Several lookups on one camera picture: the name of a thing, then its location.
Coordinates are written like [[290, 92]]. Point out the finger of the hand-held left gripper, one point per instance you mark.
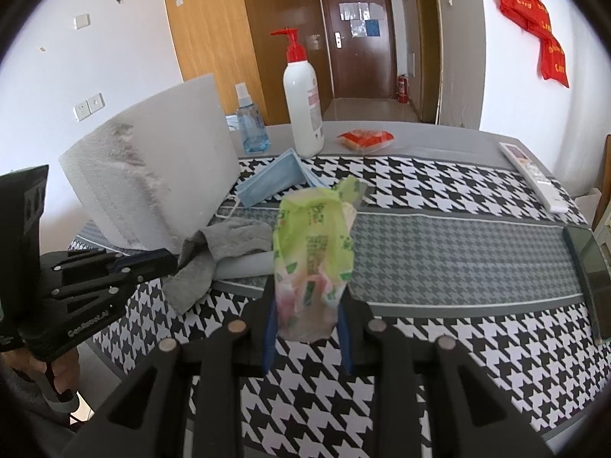
[[157, 263], [121, 262]]

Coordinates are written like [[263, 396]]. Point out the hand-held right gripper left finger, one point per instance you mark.
[[268, 338]]

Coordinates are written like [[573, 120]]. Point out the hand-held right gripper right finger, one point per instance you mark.
[[344, 343]]

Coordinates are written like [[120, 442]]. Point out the grey cloth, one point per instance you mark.
[[224, 238]]

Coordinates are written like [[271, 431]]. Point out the white foam box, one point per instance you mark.
[[167, 167]]

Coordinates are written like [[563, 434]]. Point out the green tissue packet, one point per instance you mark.
[[310, 248]]

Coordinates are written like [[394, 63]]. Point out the blue face mask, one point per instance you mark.
[[267, 181]]

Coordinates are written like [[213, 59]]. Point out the person's left forearm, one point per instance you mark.
[[19, 405]]

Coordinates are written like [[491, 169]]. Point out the person's left hand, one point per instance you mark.
[[67, 367]]

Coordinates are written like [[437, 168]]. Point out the houndstooth tablecloth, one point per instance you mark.
[[429, 248]]

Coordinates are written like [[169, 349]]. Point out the blue spray bottle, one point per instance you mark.
[[253, 129]]

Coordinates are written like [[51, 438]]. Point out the red snack packet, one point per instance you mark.
[[365, 139]]

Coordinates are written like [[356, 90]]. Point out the white pump bottle red top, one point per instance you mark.
[[303, 114]]

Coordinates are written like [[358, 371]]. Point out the wooden wardrobe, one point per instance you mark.
[[215, 33]]

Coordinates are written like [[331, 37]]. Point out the white remote control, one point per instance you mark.
[[532, 174]]

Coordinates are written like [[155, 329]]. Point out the black phone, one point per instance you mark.
[[589, 267]]

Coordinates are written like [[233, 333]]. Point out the red fire extinguisher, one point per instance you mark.
[[403, 89]]

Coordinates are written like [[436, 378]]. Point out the brown door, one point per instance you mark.
[[363, 67]]

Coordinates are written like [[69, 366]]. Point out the wooden boards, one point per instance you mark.
[[605, 176]]

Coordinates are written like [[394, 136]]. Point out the blue door notice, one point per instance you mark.
[[366, 28]]

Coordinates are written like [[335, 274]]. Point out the white door notice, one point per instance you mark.
[[354, 11]]

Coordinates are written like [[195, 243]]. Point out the red plastic bag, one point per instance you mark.
[[556, 62], [522, 4]]

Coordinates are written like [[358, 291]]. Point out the white double wall socket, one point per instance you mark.
[[89, 106]]

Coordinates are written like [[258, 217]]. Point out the white wall switch plate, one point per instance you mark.
[[81, 21]]

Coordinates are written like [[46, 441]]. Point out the wooden door frame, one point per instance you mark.
[[427, 43]]

